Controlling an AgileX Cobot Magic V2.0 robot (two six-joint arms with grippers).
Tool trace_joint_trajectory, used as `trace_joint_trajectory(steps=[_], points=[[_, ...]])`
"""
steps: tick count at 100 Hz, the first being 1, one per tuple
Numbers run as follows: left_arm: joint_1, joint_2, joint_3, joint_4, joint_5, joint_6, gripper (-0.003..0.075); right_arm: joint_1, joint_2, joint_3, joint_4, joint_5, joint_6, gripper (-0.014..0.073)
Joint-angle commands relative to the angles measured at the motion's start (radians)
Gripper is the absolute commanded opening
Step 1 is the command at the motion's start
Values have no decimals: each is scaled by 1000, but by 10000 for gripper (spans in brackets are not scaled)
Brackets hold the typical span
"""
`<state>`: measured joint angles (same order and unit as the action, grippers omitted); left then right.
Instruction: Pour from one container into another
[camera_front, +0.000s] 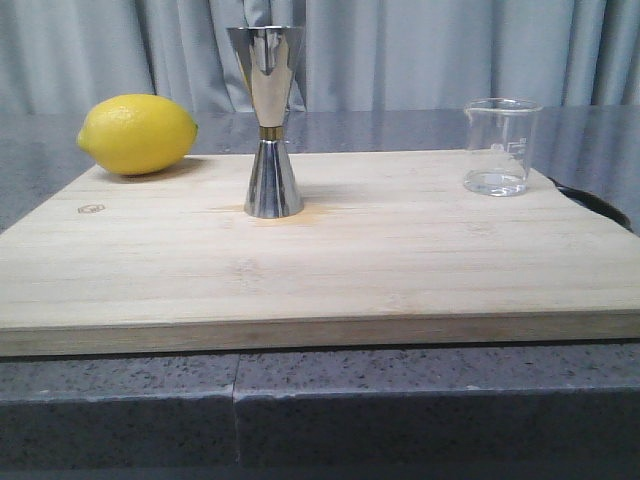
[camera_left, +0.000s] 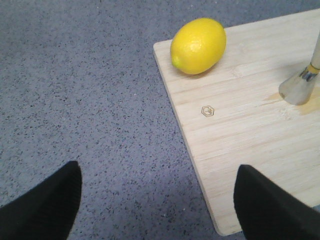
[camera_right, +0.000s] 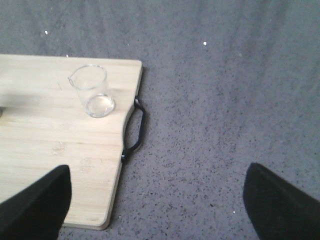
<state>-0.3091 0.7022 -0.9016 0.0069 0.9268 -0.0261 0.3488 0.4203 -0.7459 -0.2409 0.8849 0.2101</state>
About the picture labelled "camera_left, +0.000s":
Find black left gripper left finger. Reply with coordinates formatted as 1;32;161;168
0;161;82;240

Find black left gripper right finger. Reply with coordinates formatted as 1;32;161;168
233;164;320;240

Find steel double jigger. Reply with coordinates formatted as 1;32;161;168
278;36;320;106

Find light wooden cutting board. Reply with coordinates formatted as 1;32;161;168
153;9;320;236

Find yellow lemon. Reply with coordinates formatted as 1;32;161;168
170;17;227;75

